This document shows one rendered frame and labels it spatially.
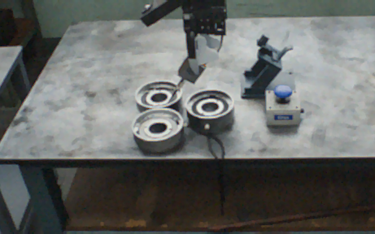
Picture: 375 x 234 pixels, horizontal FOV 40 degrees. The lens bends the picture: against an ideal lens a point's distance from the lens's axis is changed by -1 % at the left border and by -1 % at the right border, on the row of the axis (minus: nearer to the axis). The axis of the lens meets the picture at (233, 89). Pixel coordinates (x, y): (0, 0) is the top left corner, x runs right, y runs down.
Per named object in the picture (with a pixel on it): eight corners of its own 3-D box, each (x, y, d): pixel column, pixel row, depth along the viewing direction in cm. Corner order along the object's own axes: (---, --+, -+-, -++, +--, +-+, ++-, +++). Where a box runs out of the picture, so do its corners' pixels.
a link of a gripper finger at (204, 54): (220, 80, 104) (217, 37, 100) (189, 80, 104) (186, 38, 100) (220, 73, 107) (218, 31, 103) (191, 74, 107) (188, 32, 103)
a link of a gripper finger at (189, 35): (195, 62, 101) (192, 19, 97) (187, 62, 101) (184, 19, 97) (197, 52, 105) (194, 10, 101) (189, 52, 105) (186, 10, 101)
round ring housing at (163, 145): (140, 161, 103) (137, 145, 101) (129, 130, 111) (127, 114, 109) (190, 147, 106) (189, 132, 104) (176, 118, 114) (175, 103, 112)
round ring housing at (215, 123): (190, 102, 119) (189, 88, 116) (236, 103, 118) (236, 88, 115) (183, 132, 110) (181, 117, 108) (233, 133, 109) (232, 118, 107)
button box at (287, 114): (266, 127, 111) (267, 108, 108) (265, 106, 117) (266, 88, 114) (304, 126, 110) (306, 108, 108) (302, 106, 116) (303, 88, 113)
